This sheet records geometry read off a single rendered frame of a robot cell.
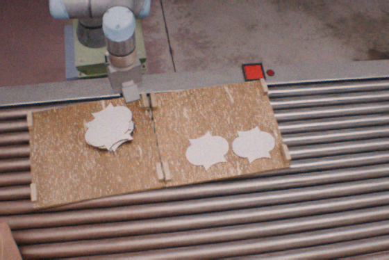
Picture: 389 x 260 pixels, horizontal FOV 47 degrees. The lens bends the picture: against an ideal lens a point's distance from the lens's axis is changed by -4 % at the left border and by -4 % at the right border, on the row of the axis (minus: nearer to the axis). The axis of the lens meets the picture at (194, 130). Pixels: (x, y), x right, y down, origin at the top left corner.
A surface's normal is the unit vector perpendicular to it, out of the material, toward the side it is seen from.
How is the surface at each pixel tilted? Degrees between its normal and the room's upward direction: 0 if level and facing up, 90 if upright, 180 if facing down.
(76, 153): 0
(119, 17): 1
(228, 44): 0
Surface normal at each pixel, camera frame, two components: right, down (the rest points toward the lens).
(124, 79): 0.36, 0.82
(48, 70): 0.06, -0.51
